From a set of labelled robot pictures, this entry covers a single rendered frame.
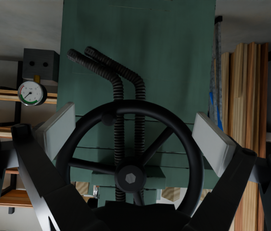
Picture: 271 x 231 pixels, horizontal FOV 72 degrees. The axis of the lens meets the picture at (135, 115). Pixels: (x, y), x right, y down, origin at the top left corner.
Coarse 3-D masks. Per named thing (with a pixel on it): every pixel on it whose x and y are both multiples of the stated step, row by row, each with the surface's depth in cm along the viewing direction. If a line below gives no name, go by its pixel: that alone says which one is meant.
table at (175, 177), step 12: (204, 156) 72; (72, 168) 53; (156, 168) 51; (168, 168) 54; (180, 168) 54; (204, 168) 55; (72, 180) 53; (84, 180) 53; (96, 180) 44; (108, 180) 44; (156, 180) 44; (168, 180) 54; (180, 180) 54; (204, 180) 54; (216, 180) 55
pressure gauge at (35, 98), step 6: (36, 78) 48; (24, 84) 46; (30, 84) 46; (36, 84) 46; (18, 90) 46; (24, 90) 46; (30, 90) 46; (36, 90) 46; (42, 90) 46; (18, 96) 46; (24, 96) 46; (30, 96) 46; (36, 96) 46; (42, 96) 46; (24, 102) 46; (30, 102) 46; (36, 102) 46; (42, 102) 48
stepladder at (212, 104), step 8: (216, 24) 127; (216, 32) 127; (216, 40) 127; (216, 48) 127; (216, 56) 128; (216, 64) 128; (216, 72) 128; (216, 80) 129; (216, 88) 129; (216, 96) 129; (208, 104) 144; (216, 104) 127; (208, 112) 145; (216, 112) 126; (216, 120) 126
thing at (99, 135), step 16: (96, 128) 53; (112, 128) 53; (128, 128) 54; (160, 128) 54; (192, 128) 54; (80, 144) 53; (96, 144) 53; (112, 144) 53; (128, 144) 54; (144, 144) 54; (176, 144) 54
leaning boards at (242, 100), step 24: (240, 48) 164; (264, 48) 162; (240, 72) 164; (264, 72) 161; (240, 96) 164; (264, 96) 161; (240, 120) 168; (264, 120) 160; (240, 144) 168; (264, 144) 160; (240, 216) 192
